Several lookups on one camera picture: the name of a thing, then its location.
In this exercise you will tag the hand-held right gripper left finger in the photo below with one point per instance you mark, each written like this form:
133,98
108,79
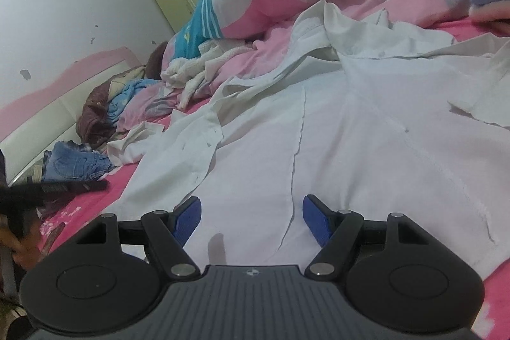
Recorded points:
187,220

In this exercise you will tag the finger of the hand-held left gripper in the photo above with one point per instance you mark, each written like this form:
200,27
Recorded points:
59,189

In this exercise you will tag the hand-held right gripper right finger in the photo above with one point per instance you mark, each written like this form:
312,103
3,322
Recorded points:
316,220

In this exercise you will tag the white button shirt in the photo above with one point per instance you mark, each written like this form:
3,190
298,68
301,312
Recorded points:
338,133

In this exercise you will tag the person's left hand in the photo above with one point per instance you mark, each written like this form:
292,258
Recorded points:
26,250

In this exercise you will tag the blue denim jeans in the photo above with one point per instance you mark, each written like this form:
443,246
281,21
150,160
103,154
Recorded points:
71,160

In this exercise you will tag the pink and cream headboard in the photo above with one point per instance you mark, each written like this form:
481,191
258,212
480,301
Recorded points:
40,113

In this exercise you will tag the brown garment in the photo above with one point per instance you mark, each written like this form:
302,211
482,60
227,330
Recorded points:
93,113

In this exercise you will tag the light blue patterned cloth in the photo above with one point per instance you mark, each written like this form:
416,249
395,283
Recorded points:
127,97

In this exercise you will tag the cream patterned cloth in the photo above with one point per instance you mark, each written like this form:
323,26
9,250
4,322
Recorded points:
123,83

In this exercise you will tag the white knit garment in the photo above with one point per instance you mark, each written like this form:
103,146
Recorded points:
195,69

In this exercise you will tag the pink floral bed blanket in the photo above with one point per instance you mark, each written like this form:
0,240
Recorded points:
478,296

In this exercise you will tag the pale pink folded garment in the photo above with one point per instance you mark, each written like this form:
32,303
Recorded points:
488,15

